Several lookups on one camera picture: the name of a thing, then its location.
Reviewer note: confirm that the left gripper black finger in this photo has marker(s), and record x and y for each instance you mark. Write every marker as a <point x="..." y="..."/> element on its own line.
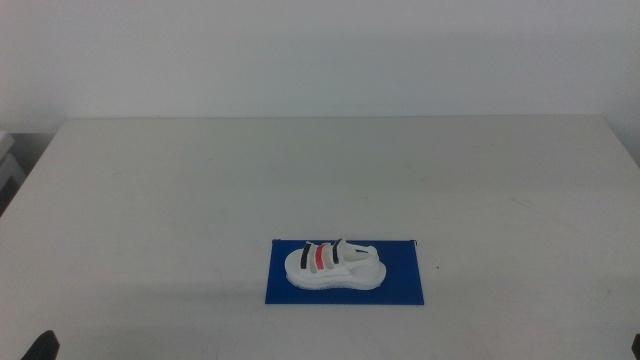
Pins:
<point x="44" y="349"/>

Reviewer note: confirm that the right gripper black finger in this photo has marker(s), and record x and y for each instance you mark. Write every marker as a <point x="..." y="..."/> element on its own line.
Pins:
<point x="636" y="347"/>

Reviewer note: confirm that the blue rectangular mat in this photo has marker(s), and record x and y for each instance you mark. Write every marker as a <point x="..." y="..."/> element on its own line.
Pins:
<point x="400" y="285"/>

